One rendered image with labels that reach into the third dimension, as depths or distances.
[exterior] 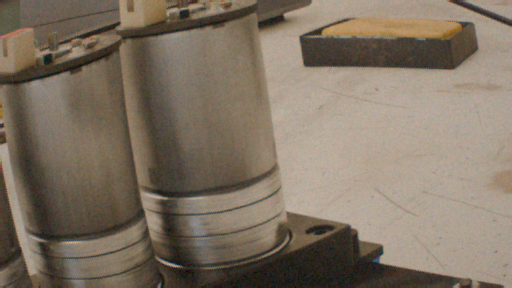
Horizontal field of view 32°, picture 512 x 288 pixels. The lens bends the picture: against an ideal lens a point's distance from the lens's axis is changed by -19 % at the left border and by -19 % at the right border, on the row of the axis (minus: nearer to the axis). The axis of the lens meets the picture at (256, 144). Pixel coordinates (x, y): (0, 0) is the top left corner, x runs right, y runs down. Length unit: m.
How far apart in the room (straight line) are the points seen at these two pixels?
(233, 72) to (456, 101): 0.20
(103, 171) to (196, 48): 0.03
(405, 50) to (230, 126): 0.26
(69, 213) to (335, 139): 0.18
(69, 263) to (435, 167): 0.15
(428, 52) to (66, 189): 0.28
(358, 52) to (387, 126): 0.10
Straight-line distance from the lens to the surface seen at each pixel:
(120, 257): 0.16
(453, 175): 0.27
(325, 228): 0.19
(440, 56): 0.41
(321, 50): 0.44
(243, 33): 0.17
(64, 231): 0.16
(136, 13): 0.17
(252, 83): 0.17
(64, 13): 0.57
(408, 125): 0.33
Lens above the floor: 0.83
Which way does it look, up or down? 14 degrees down
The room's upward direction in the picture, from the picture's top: 8 degrees counter-clockwise
